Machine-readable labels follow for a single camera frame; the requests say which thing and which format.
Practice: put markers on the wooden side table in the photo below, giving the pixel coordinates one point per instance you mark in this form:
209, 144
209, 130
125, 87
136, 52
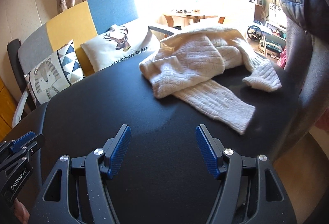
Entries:
192, 16

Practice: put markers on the cream knit sweater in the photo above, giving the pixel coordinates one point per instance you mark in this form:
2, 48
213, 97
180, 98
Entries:
195, 59

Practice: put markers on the tiger print cushion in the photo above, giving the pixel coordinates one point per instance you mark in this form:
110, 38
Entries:
48, 77

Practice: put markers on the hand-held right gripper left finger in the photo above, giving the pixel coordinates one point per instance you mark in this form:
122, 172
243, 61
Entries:
119, 152

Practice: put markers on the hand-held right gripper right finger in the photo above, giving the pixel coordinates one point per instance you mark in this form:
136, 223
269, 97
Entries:
205, 152

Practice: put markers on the grey chair back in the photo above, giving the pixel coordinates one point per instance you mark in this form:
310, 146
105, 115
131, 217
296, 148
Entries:
308, 72

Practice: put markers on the black steering wheel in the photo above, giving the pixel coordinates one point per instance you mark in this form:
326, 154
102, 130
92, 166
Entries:
248, 34

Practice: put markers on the deer print cushion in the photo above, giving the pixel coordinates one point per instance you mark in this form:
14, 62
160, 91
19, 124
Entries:
120, 52

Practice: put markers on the orange wooden wardrobe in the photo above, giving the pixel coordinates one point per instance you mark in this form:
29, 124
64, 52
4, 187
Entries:
6, 103

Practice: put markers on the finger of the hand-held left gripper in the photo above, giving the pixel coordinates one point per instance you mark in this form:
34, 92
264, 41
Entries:
23, 140

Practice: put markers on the grey yellow blue sofa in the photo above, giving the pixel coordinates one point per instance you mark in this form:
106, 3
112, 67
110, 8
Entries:
66, 28

